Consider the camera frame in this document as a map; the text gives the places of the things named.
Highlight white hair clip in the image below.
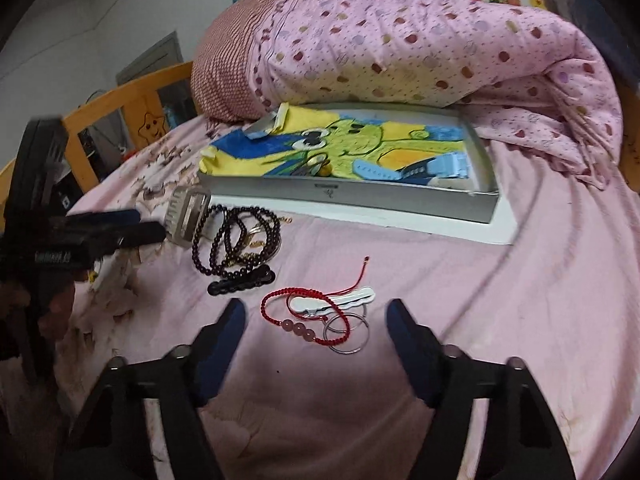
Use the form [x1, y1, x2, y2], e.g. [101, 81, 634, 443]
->
[289, 286, 376, 318]

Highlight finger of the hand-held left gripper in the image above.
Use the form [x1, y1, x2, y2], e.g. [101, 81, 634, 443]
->
[62, 208, 142, 232]
[80, 222, 167, 257]

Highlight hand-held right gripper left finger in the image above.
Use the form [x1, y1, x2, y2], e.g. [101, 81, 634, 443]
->
[55, 298, 247, 480]

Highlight person's left hand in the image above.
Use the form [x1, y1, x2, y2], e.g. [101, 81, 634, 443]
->
[35, 280, 76, 356]

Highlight grey shallow box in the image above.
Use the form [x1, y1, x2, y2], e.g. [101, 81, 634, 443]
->
[196, 102, 516, 246]

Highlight grey door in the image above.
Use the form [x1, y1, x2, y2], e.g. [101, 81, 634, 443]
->
[116, 30, 182, 86]

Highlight pink dotted quilt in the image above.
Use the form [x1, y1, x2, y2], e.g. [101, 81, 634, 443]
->
[252, 0, 623, 191]

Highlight white blue paper scrap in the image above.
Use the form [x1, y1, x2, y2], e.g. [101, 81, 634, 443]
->
[244, 102, 292, 141]

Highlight red checkered pillow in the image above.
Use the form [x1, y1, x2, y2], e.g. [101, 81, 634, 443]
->
[191, 0, 281, 123]

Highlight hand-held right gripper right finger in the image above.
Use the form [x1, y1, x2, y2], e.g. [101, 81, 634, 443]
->
[386, 298, 591, 480]

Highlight blue wrist watch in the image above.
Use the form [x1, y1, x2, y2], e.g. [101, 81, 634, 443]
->
[350, 152, 472, 184]

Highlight wooden bed frame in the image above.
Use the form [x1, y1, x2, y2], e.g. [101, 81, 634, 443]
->
[0, 60, 195, 196]

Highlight dark bead necklace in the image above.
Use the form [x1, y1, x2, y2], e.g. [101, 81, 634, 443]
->
[191, 204, 282, 281]

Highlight yellow star sticker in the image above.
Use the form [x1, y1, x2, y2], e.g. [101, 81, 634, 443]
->
[138, 110, 168, 141]

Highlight silver hoop ring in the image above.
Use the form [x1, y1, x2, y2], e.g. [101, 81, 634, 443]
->
[322, 312, 366, 347]
[325, 312, 372, 357]

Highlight red string bracelet pink beads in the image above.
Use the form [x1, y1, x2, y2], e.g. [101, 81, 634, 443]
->
[260, 256, 372, 353]

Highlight black hair clip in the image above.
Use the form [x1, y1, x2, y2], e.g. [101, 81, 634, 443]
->
[207, 265, 277, 297]

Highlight frog drawing board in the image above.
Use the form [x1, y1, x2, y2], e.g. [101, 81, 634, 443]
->
[200, 105, 473, 186]

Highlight gold chain necklace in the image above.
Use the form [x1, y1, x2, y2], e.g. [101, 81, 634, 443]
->
[222, 215, 296, 267]

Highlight pink floral bed sheet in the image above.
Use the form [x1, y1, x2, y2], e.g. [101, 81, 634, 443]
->
[50, 110, 631, 480]

